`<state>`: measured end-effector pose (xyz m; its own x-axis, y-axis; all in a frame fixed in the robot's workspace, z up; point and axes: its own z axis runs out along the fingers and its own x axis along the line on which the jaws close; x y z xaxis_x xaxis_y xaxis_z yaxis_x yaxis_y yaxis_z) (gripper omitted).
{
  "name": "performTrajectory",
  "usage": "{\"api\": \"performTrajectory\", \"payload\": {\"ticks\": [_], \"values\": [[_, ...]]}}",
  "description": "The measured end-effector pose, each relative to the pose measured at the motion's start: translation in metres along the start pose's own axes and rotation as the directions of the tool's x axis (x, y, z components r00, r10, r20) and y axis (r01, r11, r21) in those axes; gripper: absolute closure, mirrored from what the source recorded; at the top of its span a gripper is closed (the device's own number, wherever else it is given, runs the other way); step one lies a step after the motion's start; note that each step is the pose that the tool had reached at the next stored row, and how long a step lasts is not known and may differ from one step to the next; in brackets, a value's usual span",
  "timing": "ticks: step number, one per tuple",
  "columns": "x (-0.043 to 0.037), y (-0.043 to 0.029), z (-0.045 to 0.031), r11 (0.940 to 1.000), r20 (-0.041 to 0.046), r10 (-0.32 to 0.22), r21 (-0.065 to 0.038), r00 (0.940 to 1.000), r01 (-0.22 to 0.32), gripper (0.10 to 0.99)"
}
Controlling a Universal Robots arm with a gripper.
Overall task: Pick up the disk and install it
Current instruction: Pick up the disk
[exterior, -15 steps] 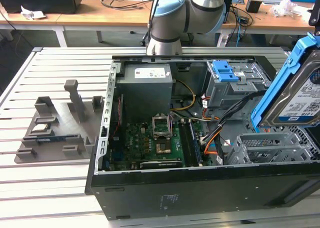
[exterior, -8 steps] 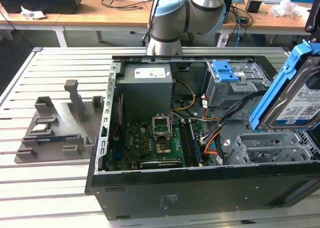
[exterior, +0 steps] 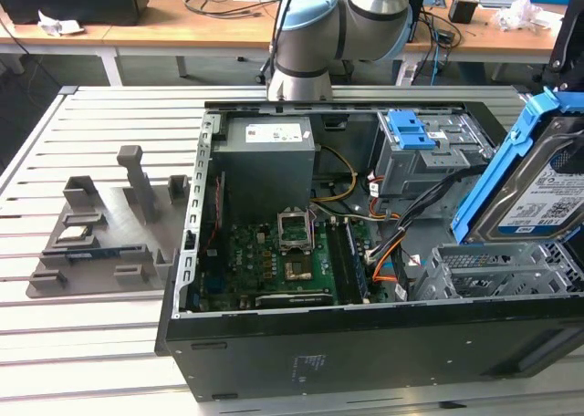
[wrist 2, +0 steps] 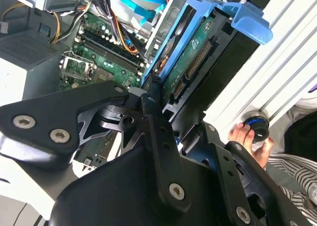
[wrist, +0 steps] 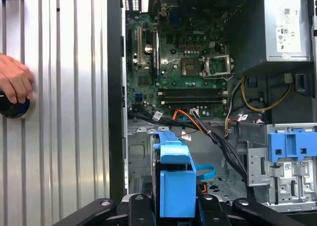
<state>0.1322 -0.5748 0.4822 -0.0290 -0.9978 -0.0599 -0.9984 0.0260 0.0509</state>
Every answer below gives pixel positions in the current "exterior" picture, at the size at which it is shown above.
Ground green motherboard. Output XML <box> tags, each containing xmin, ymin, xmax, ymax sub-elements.
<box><xmin>200</xmin><ymin>219</ymin><xmax>370</xmax><ymax>310</ymax></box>

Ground hanging blue cable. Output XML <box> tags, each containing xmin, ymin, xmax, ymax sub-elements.
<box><xmin>431</xmin><ymin>27</ymin><xmax>451</xmax><ymax>87</ymax></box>

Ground small black container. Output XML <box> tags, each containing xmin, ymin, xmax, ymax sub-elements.
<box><xmin>448</xmin><ymin>0</ymin><xmax>478</xmax><ymax>24</ymax></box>

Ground black graphics card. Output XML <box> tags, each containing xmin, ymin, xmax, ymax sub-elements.
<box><xmin>255</xmin><ymin>290</ymin><xmax>337</xmax><ymax>308</ymax></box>

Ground blue RAM stick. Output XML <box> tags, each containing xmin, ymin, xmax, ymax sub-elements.
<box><xmin>67</xmin><ymin>249</ymin><xmax>123</xmax><ymax>260</ymax></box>

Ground CPU socket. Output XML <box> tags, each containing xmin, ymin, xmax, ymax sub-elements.
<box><xmin>283</xmin><ymin>258</ymin><xmax>314</xmax><ymax>283</ymax></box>

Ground grey parts rack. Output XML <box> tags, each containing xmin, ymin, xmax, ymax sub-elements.
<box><xmin>25</xmin><ymin>144</ymin><xmax>191</xmax><ymax>301</ymax></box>

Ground metal socket cover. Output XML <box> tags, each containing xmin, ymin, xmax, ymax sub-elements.
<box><xmin>276</xmin><ymin>210</ymin><xmax>316</xmax><ymax>253</ymax></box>

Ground grey metal drive cage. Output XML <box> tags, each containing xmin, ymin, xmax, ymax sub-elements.
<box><xmin>371</xmin><ymin>112</ymin><xmax>497</xmax><ymax>198</ymax></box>

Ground black cable bundle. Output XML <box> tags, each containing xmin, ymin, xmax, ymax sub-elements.
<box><xmin>391</xmin><ymin>164</ymin><xmax>480</xmax><ymax>253</ymax></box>

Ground blue drive latch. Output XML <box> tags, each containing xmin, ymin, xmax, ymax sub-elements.
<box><xmin>385</xmin><ymin>109</ymin><xmax>434</xmax><ymax>151</ymax></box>

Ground black computer tower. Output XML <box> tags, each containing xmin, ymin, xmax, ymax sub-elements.
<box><xmin>407</xmin><ymin>0</ymin><xmax>425</xmax><ymax>43</ymax></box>

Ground grey power supply unit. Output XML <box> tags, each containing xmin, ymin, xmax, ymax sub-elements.
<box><xmin>212</xmin><ymin>117</ymin><xmax>318</xmax><ymax>225</ymax></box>

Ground grey wire bundle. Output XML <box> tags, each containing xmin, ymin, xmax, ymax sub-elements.
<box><xmin>318</xmin><ymin>203</ymin><xmax>402</xmax><ymax>224</ymax></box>

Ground black RAM slot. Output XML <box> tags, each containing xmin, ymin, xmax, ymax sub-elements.
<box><xmin>327</xmin><ymin>223</ymin><xmax>353</xmax><ymax>306</ymax></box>

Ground orange wire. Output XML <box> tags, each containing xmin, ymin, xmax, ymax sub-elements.
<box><xmin>371</xmin><ymin>240</ymin><xmax>407</xmax><ymax>284</ymax></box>

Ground crumpled white paper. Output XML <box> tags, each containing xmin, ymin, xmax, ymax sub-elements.
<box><xmin>36</xmin><ymin>9</ymin><xmax>86</xmax><ymax>37</ymax></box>

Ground grey metal disk bay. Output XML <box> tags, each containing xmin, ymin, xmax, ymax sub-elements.
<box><xmin>412</xmin><ymin>241</ymin><xmax>571</xmax><ymax>301</ymax></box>

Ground black open PC case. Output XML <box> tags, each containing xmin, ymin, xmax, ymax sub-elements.
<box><xmin>154</xmin><ymin>99</ymin><xmax>584</xmax><ymax>403</ymax></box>

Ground white plastic bag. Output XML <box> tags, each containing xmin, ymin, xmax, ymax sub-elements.
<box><xmin>490</xmin><ymin>0</ymin><xmax>562</xmax><ymax>32</ymax></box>

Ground wooden desk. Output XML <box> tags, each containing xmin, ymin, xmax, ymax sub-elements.
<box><xmin>0</xmin><ymin>0</ymin><xmax>280</xmax><ymax>88</ymax></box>
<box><xmin>403</xmin><ymin>0</ymin><xmax>571</xmax><ymax>82</ymax></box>

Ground black cables on desk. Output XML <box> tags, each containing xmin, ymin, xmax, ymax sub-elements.
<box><xmin>180</xmin><ymin>0</ymin><xmax>275</xmax><ymax>16</ymax></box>

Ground hard disk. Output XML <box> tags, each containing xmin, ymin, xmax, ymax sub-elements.
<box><xmin>450</xmin><ymin>87</ymin><xmax>584</xmax><ymax>246</ymax></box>

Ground yellow wire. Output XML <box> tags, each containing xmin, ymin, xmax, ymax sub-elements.
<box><xmin>314</xmin><ymin>146</ymin><xmax>360</xmax><ymax>203</ymax></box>

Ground silver CPU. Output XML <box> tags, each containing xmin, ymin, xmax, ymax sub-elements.
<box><xmin>58</xmin><ymin>227</ymin><xmax>92</xmax><ymax>242</ymax></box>

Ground RAM stick in slot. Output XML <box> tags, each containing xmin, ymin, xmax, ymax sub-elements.
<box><xmin>345</xmin><ymin>219</ymin><xmax>370</xmax><ymax>301</ymax></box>

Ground large black box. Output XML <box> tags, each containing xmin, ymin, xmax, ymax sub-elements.
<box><xmin>0</xmin><ymin>0</ymin><xmax>150</xmax><ymax>26</ymax></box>

